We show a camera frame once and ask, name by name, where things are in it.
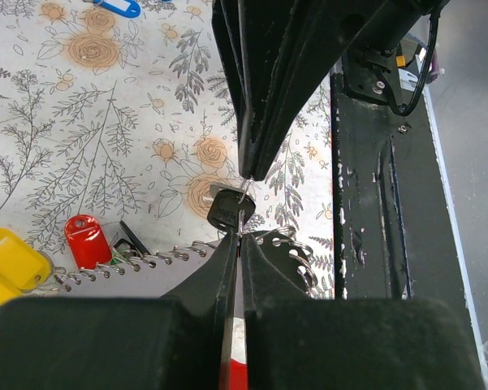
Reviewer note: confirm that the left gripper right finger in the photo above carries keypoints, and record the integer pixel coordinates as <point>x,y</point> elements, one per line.
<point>296,342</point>

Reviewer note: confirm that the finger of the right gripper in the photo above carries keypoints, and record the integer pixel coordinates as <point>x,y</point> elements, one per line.
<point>226,27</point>
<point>291,46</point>

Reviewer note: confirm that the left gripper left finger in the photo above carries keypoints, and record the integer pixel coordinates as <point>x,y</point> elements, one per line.
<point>181,340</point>

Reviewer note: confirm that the key with black cap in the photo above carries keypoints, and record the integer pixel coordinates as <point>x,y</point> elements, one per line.
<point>231,208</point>

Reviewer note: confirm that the blue key tag left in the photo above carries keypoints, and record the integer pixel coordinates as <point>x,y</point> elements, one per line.
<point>126,8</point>

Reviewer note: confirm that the yellow key tag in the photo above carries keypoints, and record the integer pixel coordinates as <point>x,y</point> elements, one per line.
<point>22,268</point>

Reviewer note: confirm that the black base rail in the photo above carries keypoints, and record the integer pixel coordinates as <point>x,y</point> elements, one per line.
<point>396,234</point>

